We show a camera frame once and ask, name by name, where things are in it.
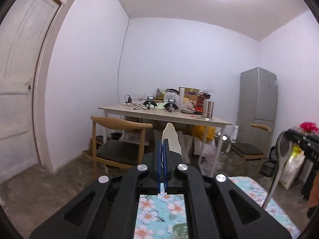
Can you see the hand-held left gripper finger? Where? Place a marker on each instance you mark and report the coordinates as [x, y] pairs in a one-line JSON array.
[[166, 174], [160, 174]]

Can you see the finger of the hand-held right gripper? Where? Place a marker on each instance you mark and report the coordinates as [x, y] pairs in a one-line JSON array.
[[299, 135]]

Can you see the metal spoon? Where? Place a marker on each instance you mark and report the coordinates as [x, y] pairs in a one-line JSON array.
[[282, 149]]

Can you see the cream plastic spoon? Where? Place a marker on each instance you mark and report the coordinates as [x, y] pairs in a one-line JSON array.
[[172, 137]]

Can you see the red pink bundle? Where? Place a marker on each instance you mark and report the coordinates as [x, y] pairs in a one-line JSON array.
[[309, 126]]

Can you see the white and yellow sack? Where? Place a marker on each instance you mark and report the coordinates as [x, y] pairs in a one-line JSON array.
[[292, 171]]

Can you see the grey white sack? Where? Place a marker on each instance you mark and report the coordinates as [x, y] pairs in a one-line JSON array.
[[187, 147]]

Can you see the black rice cooker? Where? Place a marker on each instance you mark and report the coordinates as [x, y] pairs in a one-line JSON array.
[[268, 169]]

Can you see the clear plastic bag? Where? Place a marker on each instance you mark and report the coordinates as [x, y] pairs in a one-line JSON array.
[[211, 154]]

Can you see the wooden chair with dark seat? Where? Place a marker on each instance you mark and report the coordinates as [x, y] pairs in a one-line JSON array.
[[119, 123], [246, 148]]

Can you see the yellow plastic bag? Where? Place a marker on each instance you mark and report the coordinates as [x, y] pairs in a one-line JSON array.
[[199, 132]]

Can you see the silver refrigerator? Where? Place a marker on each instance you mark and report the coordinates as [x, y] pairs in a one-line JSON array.
[[256, 99]]

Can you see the wooden table with white legs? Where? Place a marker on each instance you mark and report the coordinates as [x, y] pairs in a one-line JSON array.
[[162, 115]]

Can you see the white bottle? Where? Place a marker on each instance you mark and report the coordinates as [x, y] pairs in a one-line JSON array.
[[235, 134]]

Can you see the light green cloth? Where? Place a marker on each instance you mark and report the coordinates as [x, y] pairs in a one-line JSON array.
[[159, 105]]

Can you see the floral blue blanket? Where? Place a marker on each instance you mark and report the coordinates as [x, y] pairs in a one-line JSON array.
[[249, 186]]

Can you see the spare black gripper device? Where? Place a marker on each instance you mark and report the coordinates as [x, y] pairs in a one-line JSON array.
[[149, 102], [171, 103]]

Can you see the clear striped jar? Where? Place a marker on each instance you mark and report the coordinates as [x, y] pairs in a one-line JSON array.
[[208, 109]]

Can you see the white plastic bag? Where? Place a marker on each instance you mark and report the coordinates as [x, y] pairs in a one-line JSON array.
[[172, 95]]

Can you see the snack bag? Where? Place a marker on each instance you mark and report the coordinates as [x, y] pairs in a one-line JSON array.
[[160, 93]]

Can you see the black charger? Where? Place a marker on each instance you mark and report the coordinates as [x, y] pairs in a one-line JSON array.
[[128, 98]]

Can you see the cardboard box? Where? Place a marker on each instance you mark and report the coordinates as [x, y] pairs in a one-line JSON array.
[[189, 92]]

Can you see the white panel door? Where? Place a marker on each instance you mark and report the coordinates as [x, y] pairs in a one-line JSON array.
[[20, 79]]

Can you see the white door frame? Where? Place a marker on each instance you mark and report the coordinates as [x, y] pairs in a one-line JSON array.
[[62, 54]]

